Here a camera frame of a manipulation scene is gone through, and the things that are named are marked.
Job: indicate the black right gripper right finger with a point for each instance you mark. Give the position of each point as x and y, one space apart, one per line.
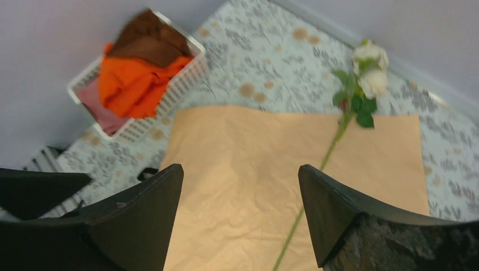
350 230

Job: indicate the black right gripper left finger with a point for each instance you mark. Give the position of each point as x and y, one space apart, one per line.
130 230

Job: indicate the green peach wrapping paper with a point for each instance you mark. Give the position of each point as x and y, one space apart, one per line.
240 195

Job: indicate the white rose stem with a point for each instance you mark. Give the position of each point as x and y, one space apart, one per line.
361 88

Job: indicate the orange cloth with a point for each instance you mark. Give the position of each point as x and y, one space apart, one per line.
133 88

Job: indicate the pink cloth in basket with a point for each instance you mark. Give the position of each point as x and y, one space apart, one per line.
109 122

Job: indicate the white plastic basket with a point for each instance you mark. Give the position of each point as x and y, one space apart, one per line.
187 79

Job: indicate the brown cloth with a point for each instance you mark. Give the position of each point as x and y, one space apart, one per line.
150 39

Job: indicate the floral patterned table mat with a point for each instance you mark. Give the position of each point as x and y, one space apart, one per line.
264 57

